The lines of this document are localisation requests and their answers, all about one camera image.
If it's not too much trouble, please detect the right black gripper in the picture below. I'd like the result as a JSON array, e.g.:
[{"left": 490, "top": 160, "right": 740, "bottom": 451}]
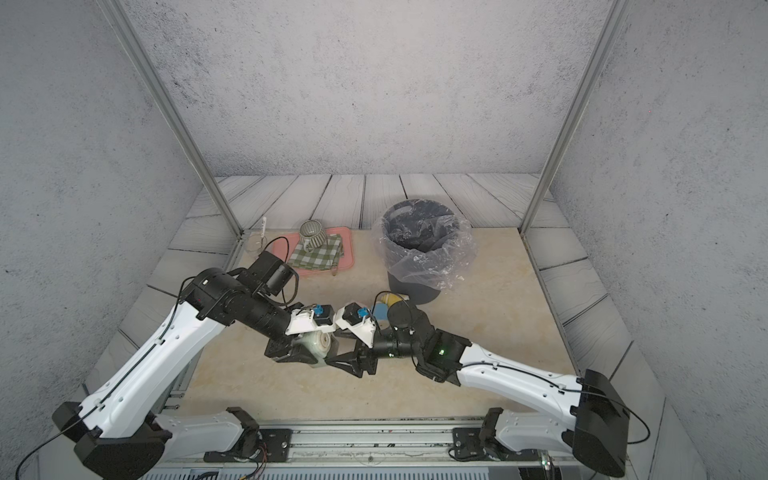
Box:
[{"left": 325, "top": 324, "right": 425, "bottom": 379}]

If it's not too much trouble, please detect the green white pencil sharpener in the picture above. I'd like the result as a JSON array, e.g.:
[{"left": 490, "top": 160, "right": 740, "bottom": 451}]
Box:
[{"left": 299, "top": 331, "right": 337, "bottom": 362}]

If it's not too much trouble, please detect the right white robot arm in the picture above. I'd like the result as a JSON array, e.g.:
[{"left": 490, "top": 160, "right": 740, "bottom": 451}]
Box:
[{"left": 311, "top": 299, "right": 637, "bottom": 478}]

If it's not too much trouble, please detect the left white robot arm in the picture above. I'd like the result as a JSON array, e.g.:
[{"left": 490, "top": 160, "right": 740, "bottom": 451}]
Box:
[{"left": 53, "top": 251, "right": 336, "bottom": 479}]

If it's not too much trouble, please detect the blue pencil sharpener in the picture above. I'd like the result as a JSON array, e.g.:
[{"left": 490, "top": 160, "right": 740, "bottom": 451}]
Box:
[{"left": 372, "top": 302, "right": 389, "bottom": 329}]

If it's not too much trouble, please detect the pink plastic tray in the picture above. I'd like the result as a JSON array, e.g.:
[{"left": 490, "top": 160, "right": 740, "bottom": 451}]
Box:
[{"left": 267, "top": 227, "right": 354, "bottom": 279}]

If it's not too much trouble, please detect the green checkered cloth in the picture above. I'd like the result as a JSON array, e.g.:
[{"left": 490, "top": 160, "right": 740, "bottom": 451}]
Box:
[{"left": 289, "top": 234, "right": 344, "bottom": 271}]

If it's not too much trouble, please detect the ribbed grey cup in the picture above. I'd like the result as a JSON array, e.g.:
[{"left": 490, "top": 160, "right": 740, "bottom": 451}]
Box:
[{"left": 299, "top": 219, "right": 328, "bottom": 252}]

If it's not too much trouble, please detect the clear glass with stick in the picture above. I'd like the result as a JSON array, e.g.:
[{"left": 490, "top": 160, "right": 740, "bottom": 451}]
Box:
[{"left": 245, "top": 216, "right": 269, "bottom": 257}]

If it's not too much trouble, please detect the clear plastic bin liner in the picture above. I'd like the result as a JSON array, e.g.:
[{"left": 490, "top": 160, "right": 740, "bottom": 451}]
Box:
[{"left": 371, "top": 198, "right": 477, "bottom": 291}]

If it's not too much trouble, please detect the dark grey trash bin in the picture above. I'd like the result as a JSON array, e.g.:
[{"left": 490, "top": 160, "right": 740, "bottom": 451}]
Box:
[{"left": 381, "top": 198, "right": 460, "bottom": 305}]

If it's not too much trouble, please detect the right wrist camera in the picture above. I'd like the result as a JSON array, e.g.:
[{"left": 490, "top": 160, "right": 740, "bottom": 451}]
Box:
[{"left": 334, "top": 302, "right": 377, "bottom": 348}]

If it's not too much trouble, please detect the aluminium mounting rail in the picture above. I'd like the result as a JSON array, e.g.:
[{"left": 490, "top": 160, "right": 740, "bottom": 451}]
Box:
[{"left": 106, "top": 419, "right": 637, "bottom": 480}]

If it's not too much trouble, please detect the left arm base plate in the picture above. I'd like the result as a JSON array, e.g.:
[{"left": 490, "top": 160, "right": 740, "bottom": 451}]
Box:
[{"left": 203, "top": 429, "right": 292, "bottom": 463}]

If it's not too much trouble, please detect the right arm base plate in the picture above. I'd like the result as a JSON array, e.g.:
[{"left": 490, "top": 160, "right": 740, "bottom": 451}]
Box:
[{"left": 448, "top": 427, "right": 498, "bottom": 462}]

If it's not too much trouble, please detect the left metal frame post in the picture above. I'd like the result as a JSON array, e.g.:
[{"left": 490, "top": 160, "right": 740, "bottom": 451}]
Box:
[{"left": 97, "top": 0, "right": 245, "bottom": 239}]

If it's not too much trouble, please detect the metal frame post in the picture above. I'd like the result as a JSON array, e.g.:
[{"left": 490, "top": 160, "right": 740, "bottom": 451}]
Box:
[
  {"left": 519, "top": 0, "right": 631, "bottom": 237},
  {"left": 97, "top": 0, "right": 245, "bottom": 239}
]

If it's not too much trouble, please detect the right metal frame post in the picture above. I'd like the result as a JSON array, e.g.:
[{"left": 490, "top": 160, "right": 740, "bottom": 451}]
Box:
[{"left": 519, "top": 0, "right": 631, "bottom": 237}]

